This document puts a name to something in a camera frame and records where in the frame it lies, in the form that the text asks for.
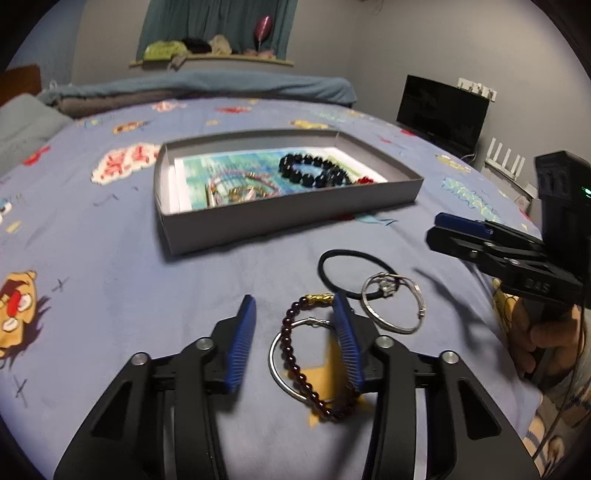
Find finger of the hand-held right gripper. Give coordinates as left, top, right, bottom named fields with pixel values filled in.
left=434, top=212, right=546, bottom=252
left=425, top=227, right=550, bottom=278

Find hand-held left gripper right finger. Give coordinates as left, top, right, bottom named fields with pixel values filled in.
left=330, top=292, right=541, bottom=480

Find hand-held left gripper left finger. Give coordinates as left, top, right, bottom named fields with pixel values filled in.
left=53, top=294, right=257, bottom=480

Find thin silver hoop bangle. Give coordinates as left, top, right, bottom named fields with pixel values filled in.
left=269, top=318, right=333, bottom=407

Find garnet bead bracelet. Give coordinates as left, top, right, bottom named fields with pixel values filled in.
left=281, top=292, right=365, bottom=423

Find grey cardboard box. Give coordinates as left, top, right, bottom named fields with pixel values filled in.
left=154, top=129, right=424, bottom=257

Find pearl and gold bracelet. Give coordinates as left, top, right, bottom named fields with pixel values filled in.
left=226, top=182, right=259, bottom=202

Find pink cord bracelet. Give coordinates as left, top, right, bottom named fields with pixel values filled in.
left=205, top=171, right=282, bottom=206

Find large black bead bracelet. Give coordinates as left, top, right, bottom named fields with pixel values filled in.
left=278, top=152, right=354, bottom=188

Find person's right forearm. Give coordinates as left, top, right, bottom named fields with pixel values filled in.
left=522, top=364, right=591, bottom=462

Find person's right hand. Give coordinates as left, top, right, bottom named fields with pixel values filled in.
left=508, top=298, right=583, bottom=384

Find white router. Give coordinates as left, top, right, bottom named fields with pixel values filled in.
left=482, top=137, right=527, bottom=183

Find silver bangle with charm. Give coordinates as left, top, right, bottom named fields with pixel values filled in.
left=361, top=272, right=424, bottom=334

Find black monitor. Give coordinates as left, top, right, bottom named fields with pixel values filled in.
left=396, top=74, right=491, bottom=155

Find blue cartoon printed bedsheet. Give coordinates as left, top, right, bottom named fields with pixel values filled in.
left=0, top=95, right=555, bottom=480

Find green printed paper sheet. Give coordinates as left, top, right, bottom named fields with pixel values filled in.
left=175, top=148, right=389, bottom=213

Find blue blanket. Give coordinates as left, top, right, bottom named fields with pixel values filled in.
left=39, top=71, right=358, bottom=104

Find pink balloon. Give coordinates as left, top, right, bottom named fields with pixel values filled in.
left=256, top=15, right=273, bottom=51

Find grey blanket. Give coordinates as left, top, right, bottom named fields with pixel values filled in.
left=58, top=95, right=139, bottom=116

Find green cloth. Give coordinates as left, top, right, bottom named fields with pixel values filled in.
left=143, top=41, right=185, bottom=61

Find grey-blue pillow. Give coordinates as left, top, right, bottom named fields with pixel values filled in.
left=0, top=95, right=75, bottom=171

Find teal curtain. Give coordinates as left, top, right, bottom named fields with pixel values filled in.
left=137, top=0, right=298, bottom=61

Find wooden headboard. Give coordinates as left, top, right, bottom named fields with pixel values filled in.
left=0, top=65, right=43, bottom=107

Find black hair tie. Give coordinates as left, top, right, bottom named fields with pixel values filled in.
left=318, top=249, right=399, bottom=298

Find white wall hook rack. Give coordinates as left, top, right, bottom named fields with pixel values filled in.
left=457, top=78, right=498, bottom=100

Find black cable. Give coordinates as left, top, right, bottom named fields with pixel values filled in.
left=531, top=300, right=589, bottom=462

